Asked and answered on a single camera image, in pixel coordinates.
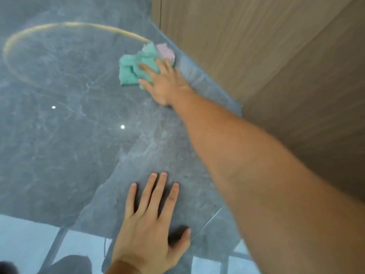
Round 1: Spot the grey metal table leg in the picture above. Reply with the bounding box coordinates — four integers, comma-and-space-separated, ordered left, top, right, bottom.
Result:
38, 225, 71, 274

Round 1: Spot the green and pink cleaning cloth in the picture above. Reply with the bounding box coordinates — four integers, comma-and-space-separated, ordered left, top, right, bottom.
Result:
118, 42, 176, 90

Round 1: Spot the person's right hand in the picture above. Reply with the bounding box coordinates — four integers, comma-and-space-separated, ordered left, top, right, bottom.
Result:
138, 58, 195, 107

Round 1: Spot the person's left forearm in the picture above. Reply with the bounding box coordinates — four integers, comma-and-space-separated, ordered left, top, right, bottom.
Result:
105, 260, 141, 274

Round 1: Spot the person's right forearm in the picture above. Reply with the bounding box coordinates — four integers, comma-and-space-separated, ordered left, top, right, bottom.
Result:
171, 88, 365, 274

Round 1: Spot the dark trouser leg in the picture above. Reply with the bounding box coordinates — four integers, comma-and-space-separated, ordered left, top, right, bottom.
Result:
0, 255, 92, 274

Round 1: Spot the person's left hand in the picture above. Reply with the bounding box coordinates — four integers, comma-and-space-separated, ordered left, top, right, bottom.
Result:
111, 172, 191, 269

